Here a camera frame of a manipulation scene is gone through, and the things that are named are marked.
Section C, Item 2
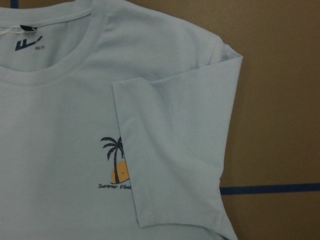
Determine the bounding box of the light blue t-shirt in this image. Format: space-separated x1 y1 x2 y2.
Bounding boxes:
0 0 243 240

